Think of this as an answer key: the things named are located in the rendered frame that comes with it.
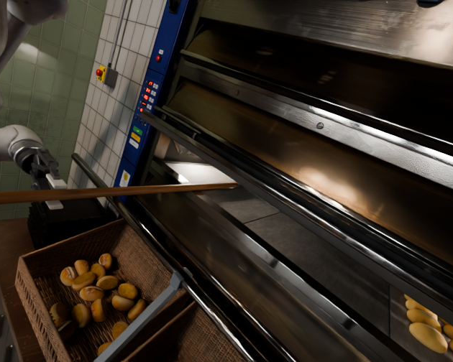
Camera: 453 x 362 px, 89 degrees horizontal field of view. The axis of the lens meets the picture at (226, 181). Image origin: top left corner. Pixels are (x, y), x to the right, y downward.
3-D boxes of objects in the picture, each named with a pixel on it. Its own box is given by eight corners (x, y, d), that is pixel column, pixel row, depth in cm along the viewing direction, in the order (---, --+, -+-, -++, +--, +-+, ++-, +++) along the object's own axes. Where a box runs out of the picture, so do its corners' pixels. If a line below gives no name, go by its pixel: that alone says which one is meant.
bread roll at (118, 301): (116, 294, 108) (110, 307, 105) (113, 294, 102) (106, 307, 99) (136, 300, 109) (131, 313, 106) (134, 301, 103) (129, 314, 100)
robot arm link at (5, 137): (48, 164, 82) (-3, 169, 72) (35, 146, 90) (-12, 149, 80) (45, 135, 77) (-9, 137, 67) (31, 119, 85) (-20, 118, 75)
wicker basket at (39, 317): (120, 251, 137) (133, 212, 129) (180, 325, 110) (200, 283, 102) (11, 284, 96) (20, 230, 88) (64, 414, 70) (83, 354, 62)
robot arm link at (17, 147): (42, 164, 81) (48, 172, 78) (7, 163, 73) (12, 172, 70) (47, 141, 78) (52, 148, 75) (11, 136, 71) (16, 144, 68)
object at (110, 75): (107, 83, 149) (111, 67, 146) (114, 87, 144) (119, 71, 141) (95, 79, 143) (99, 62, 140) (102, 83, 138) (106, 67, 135)
